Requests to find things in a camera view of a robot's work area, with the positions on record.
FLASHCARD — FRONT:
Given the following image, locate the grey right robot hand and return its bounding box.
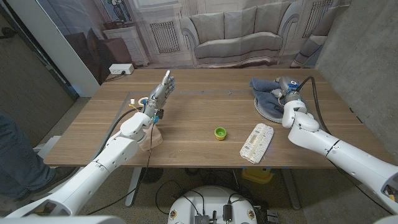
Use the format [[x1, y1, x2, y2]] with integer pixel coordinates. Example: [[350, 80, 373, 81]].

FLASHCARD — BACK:
[[270, 76, 304, 105]]

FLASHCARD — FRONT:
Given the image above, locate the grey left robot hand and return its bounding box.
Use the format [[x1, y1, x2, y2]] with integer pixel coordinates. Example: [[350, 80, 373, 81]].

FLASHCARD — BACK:
[[141, 70, 175, 118]]

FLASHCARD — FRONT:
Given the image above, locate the blue towel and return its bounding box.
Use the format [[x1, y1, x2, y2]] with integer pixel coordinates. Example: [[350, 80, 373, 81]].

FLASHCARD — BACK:
[[248, 77, 285, 119]]

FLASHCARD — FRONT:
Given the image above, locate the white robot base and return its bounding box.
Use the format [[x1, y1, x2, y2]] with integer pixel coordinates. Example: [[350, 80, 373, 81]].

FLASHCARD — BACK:
[[167, 185, 258, 224]]

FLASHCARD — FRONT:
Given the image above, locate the white paper plate gold rim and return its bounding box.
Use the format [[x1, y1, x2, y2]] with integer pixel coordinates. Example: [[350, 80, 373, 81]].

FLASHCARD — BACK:
[[254, 96, 285, 124]]

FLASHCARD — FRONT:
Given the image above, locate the small green cup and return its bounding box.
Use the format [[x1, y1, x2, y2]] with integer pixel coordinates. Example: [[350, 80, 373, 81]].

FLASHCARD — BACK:
[[214, 127, 228, 141]]

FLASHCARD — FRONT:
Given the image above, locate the beige wooden block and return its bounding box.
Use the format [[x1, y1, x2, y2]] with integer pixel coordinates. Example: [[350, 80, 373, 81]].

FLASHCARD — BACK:
[[139, 123, 164, 152]]

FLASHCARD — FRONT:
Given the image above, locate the white power strip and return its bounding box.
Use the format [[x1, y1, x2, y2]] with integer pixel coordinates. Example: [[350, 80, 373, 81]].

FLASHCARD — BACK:
[[108, 63, 135, 75]]

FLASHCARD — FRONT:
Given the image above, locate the white patterned snack packet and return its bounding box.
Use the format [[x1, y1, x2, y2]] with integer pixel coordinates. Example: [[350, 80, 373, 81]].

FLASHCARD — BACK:
[[239, 123, 275, 165]]

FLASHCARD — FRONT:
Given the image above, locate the printed living room backdrop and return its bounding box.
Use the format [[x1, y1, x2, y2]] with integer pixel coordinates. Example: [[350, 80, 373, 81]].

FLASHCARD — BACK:
[[35, 0, 352, 85]]

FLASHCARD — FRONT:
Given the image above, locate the round black fan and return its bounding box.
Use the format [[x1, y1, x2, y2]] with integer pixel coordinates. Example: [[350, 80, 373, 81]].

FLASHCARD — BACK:
[[139, 167, 164, 185]]

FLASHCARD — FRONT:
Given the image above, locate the yellow object under table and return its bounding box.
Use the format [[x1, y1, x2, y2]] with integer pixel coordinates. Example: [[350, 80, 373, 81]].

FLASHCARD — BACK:
[[241, 167, 274, 184]]

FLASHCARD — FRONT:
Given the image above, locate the grey table leg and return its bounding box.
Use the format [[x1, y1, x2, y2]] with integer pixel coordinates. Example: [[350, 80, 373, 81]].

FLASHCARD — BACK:
[[124, 167, 142, 208], [281, 167, 301, 211]]

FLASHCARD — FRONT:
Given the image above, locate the dark shoe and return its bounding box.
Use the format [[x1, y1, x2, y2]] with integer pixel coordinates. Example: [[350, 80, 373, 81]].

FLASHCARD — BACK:
[[17, 166, 78, 202]]

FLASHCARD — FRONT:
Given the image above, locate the person leg in jeans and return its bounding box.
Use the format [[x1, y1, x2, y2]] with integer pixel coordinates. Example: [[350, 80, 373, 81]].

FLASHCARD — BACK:
[[0, 113, 57, 200]]

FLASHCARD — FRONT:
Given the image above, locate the white robot torso edge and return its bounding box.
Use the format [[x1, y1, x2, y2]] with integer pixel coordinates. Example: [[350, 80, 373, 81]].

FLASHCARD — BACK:
[[0, 215, 127, 224]]

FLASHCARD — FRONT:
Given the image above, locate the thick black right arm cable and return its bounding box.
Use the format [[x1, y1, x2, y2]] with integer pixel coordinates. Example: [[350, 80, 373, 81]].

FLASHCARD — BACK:
[[295, 76, 332, 135]]

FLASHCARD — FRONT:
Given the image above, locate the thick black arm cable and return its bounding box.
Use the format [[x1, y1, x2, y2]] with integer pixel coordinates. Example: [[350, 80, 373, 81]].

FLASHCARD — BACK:
[[93, 107, 144, 161], [295, 76, 332, 135]]

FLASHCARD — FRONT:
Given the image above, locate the black power strip cable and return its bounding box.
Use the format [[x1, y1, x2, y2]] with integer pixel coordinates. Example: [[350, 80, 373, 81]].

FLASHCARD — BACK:
[[104, 71, 127, 83]]

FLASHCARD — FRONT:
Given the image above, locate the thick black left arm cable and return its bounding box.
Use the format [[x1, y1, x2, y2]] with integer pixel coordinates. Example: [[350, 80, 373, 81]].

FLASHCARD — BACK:
[[93, 107, 144, 161]]

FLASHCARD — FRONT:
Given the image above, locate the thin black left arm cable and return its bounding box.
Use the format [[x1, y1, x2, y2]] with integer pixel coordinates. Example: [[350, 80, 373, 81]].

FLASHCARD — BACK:
[[85, 119, 156, 216]]

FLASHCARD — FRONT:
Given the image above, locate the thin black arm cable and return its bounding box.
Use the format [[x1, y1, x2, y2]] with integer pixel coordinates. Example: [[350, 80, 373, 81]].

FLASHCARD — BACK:
[[329, 160, 394, 216], [85, 119, 156, 216]]

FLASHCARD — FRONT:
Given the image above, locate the black floor cable loop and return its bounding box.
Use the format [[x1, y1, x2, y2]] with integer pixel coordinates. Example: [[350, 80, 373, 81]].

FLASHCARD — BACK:
[[155, 180, 206, 216]]

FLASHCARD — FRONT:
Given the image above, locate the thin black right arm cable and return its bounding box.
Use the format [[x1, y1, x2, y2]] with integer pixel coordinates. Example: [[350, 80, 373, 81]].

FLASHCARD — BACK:
[[329, 160, 394, 216]]

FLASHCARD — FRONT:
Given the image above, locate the black door handle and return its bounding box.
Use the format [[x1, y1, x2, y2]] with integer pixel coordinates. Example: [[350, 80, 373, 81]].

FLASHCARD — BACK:
[[0, 27, 17, 40]]

